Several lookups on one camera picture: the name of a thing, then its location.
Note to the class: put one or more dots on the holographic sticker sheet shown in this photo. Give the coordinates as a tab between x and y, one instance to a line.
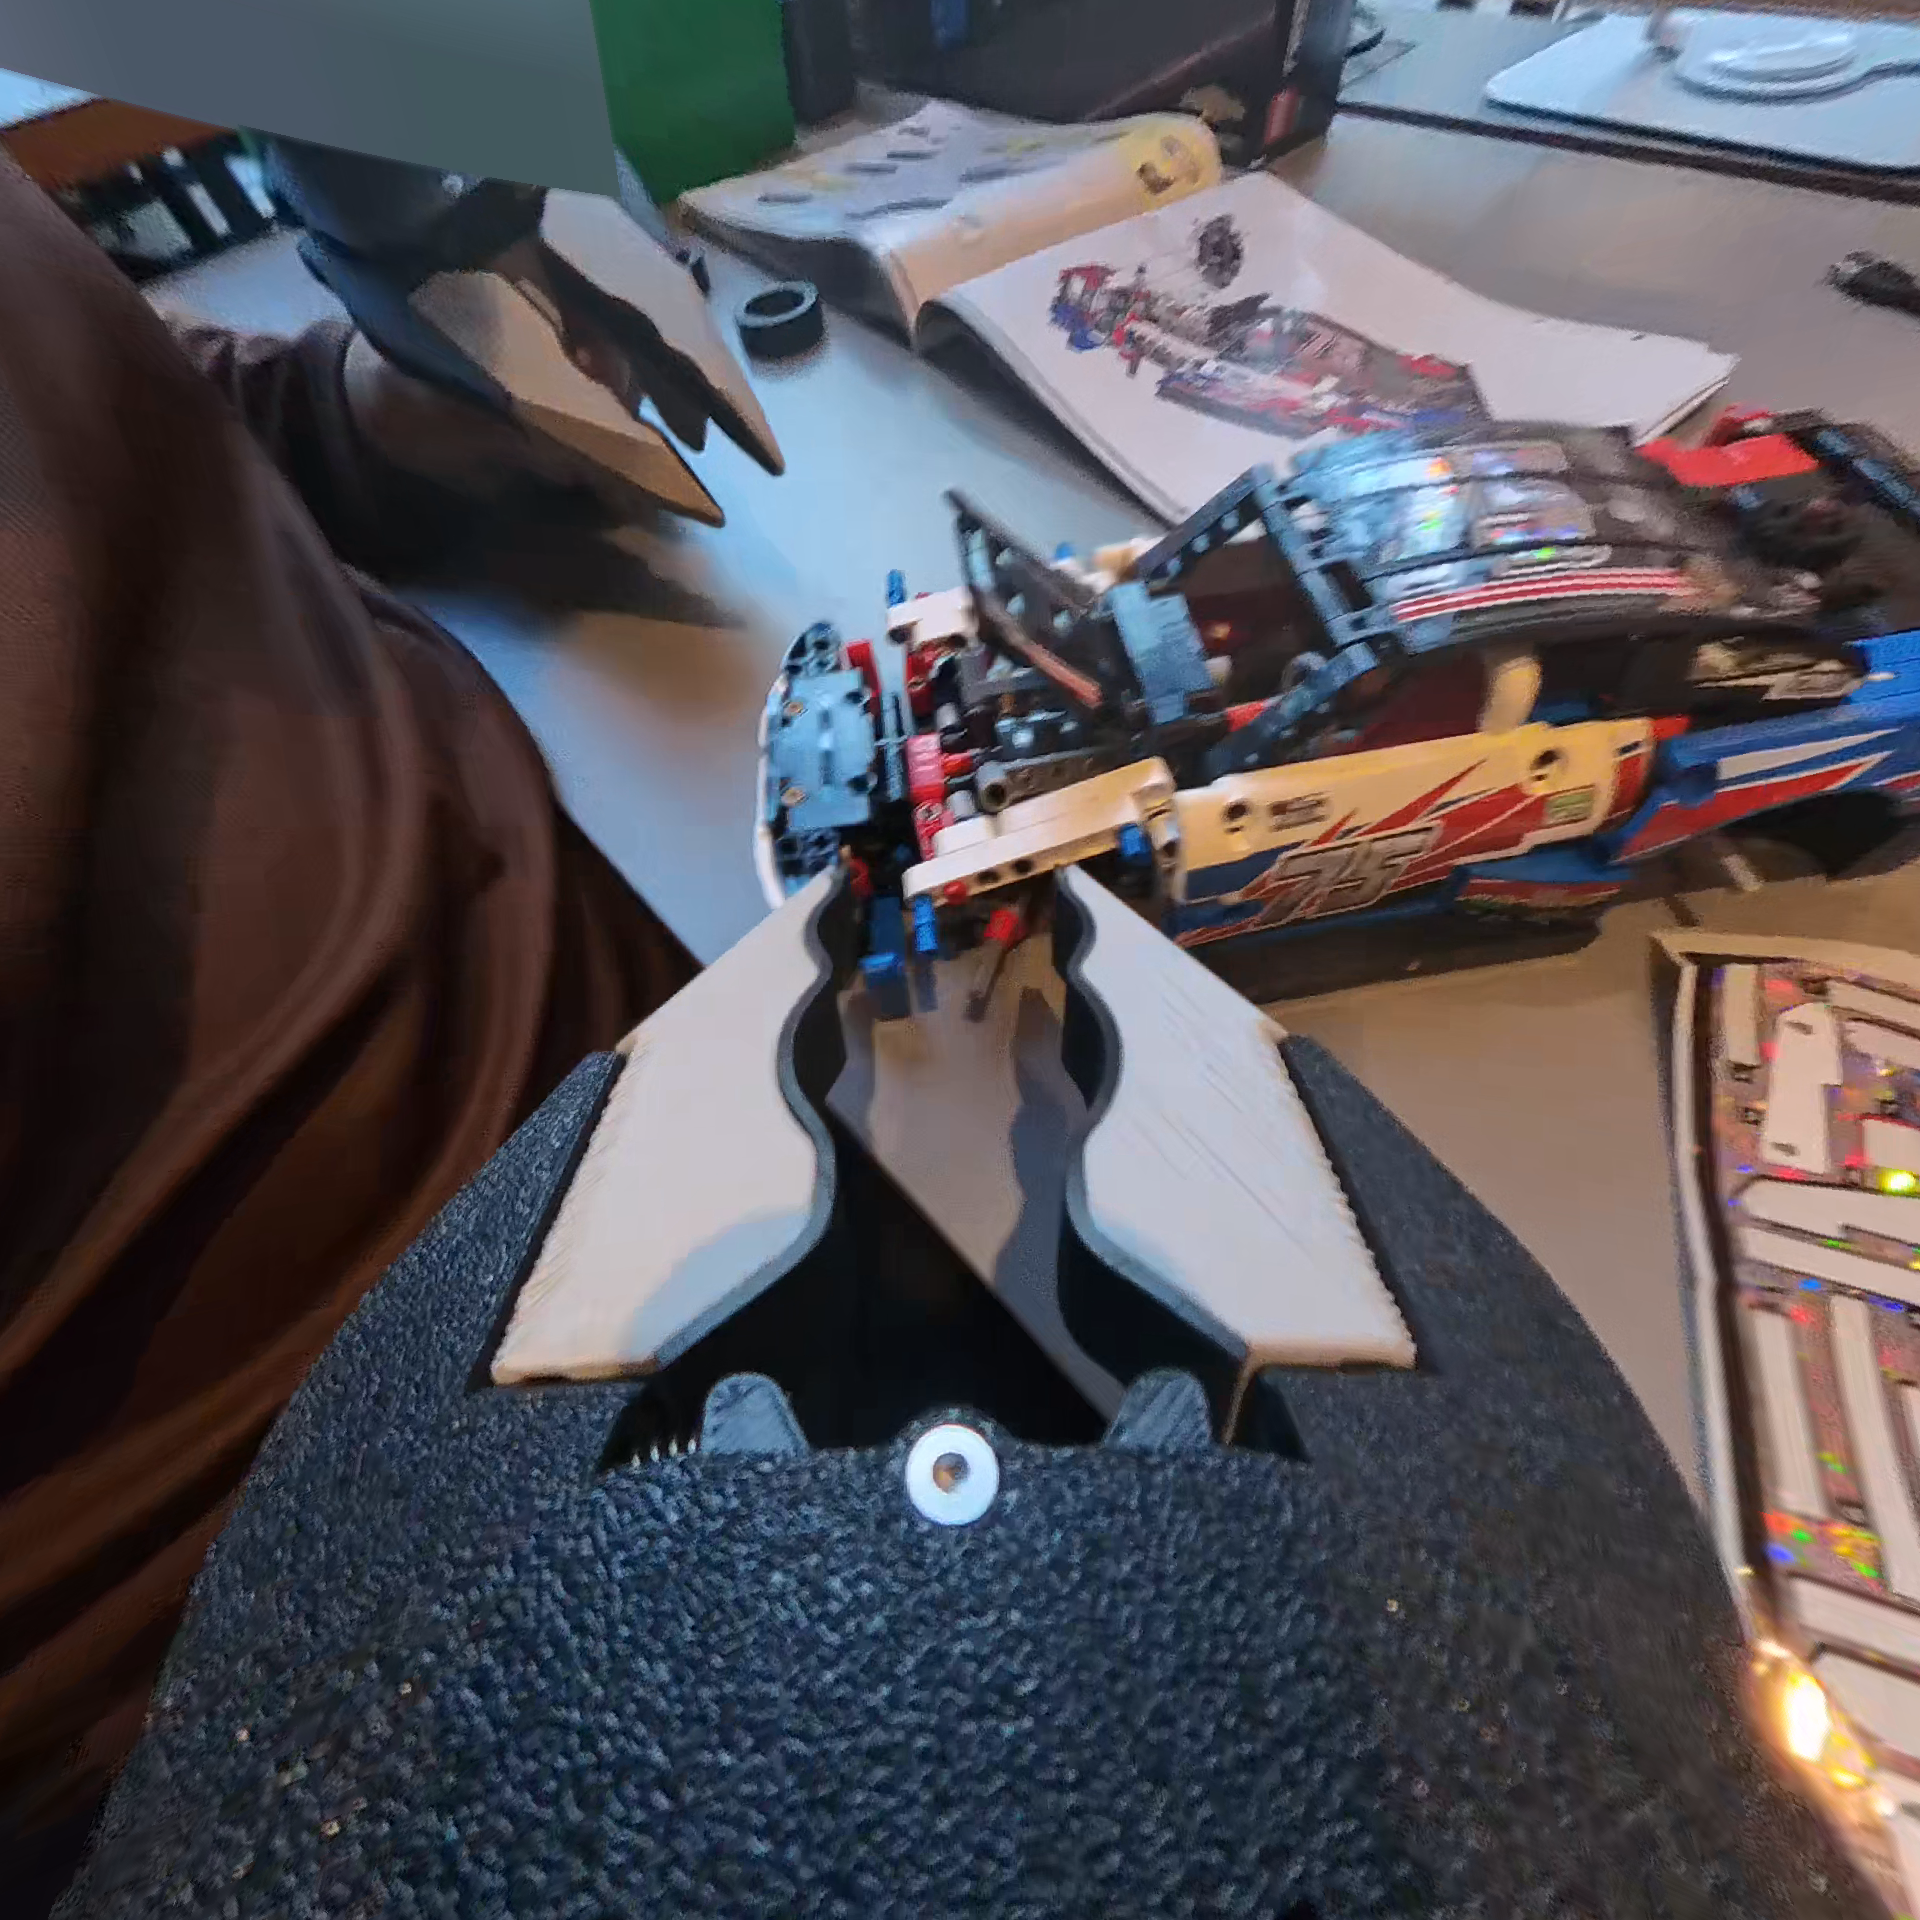
1799	1227

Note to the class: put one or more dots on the grey desk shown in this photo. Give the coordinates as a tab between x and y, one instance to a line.
1500	1079

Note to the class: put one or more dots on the black toy tyre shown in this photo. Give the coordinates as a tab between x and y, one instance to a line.
783	322

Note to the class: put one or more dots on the person's brown shirt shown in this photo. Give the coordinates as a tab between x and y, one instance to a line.
228	974

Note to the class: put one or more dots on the red white blue brick race car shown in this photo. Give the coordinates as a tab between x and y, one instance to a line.
1350	839

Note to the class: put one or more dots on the person's left forearm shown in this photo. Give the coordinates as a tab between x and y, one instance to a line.
436	480

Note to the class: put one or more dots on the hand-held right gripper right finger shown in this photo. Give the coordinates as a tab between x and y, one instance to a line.
1230	1198

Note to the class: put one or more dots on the small black brick part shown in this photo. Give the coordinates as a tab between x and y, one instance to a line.
1875	281

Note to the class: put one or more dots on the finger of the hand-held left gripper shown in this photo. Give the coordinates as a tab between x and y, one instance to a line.
539	367
633	261

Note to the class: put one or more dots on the green box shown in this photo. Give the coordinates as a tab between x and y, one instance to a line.
708	89

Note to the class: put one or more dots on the grey flat pad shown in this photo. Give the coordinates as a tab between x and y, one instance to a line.
1621	89

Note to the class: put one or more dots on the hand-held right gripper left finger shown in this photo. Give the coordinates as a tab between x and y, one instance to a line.
674	1198

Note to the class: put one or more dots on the white instruction booklet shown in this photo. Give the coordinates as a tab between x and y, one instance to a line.
1350	269

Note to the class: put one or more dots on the black white brick bumper assembly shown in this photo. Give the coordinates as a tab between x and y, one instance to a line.
825	735

